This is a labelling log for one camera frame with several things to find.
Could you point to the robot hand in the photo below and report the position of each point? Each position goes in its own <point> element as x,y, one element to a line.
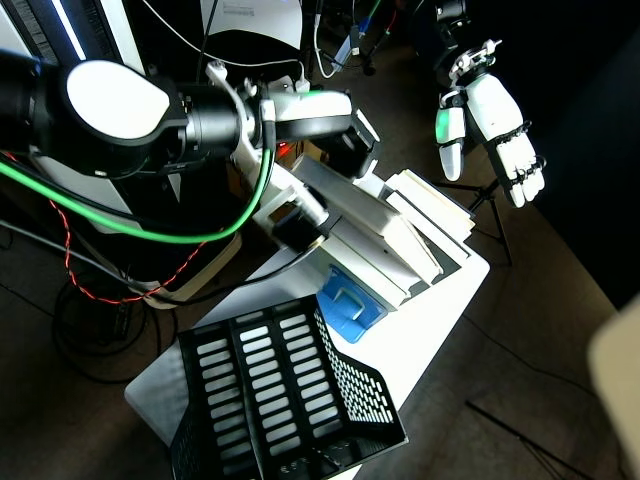
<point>492,115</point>
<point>310,115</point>

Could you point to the black tripod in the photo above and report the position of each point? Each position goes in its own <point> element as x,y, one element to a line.
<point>487,194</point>

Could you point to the white box with label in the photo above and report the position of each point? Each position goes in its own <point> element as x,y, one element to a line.
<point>250,20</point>

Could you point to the cream column base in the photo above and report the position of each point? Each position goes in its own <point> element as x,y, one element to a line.
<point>220,265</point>

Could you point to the black plastic three-slot file organizer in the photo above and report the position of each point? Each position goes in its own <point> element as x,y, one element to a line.
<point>235,320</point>

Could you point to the beige rounded shell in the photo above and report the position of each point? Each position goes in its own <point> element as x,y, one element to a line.
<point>620,400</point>

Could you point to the black floor stand legs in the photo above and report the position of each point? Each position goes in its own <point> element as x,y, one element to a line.
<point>520,436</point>

